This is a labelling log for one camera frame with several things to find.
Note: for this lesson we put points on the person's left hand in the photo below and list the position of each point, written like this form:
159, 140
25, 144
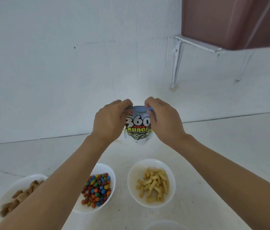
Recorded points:
108, 122

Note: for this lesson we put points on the person's right hand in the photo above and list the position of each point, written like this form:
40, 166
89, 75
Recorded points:
168, 122

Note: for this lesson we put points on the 360 Kuaci seed bag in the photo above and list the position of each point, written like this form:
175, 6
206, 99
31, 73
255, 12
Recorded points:
138, 128

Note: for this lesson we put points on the white round bowl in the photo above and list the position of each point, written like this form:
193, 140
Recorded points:
17, 184
166, 225
135, 172
103, 168

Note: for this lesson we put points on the pile of colourful round candies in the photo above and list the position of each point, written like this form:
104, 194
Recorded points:
96, 189

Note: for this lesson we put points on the pile of brown pillow snacks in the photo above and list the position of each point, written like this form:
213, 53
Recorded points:
17, 197

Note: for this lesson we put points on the person's left forearm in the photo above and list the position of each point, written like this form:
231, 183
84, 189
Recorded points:
53, 189

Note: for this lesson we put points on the person's right forearm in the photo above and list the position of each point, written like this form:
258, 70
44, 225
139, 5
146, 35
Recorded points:
235, 182

